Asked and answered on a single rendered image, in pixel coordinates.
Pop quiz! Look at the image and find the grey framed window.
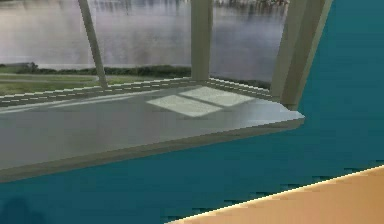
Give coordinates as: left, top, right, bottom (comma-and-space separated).
0, 0, 334, 184

